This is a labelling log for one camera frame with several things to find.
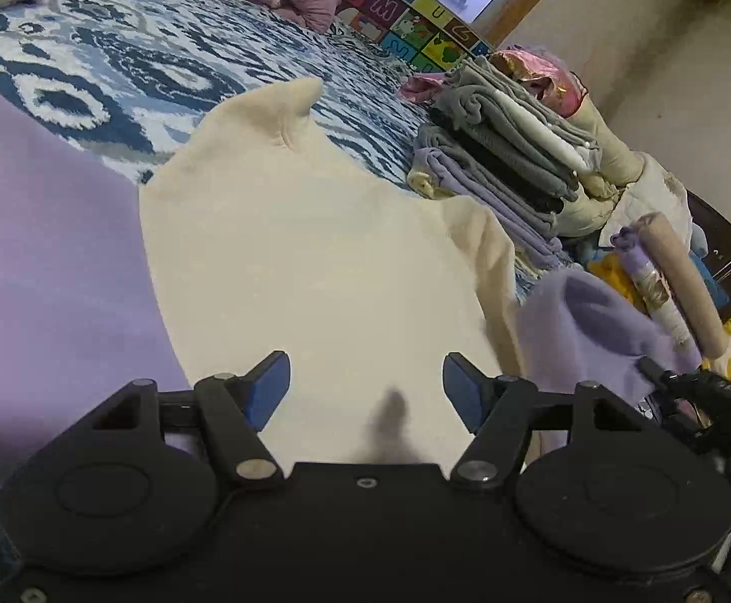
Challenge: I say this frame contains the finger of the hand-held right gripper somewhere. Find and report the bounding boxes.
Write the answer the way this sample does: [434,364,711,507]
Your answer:
[637,357,693,399]

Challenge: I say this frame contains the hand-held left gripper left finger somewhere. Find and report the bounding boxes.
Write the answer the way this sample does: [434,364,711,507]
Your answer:
[89,350,292,492]

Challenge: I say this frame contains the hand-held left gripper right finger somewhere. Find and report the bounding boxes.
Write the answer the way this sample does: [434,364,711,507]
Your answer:
[442,352,649,491]

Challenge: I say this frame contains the lavender knit sweater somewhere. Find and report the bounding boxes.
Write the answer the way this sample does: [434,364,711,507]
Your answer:
[515,269,702,447]

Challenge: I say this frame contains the cream sweater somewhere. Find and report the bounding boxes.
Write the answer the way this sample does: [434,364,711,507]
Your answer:
[138,76,523,484]

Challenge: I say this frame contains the stack of folded clothes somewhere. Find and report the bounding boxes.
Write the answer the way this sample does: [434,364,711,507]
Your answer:
[406,56,602,271]

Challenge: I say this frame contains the beige cardboard tube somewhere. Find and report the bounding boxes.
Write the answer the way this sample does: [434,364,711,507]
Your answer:
[635,212,731,359]

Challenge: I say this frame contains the blue cloth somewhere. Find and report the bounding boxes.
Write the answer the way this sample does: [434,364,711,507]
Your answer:
[689,226,731,309]

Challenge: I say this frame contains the cream quilted bedding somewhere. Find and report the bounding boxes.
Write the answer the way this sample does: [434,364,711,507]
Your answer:
[554,91,649,240]

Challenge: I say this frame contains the large lavender cloth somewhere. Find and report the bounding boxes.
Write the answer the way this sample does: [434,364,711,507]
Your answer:
[0,66,194,484]

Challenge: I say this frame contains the pink satin cloth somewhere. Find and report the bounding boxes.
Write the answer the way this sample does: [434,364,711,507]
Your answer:
[400,44,593,120]

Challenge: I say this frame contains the white patterned cloth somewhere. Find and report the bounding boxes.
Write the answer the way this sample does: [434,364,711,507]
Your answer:
[328,13,379,45]

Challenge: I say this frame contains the blue white patterned bed cover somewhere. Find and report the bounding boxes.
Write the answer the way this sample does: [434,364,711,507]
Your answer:
[0,0,577,585]

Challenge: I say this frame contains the colourful alphabet foam mat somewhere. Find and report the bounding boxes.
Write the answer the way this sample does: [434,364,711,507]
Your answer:
[318,0,498,73]

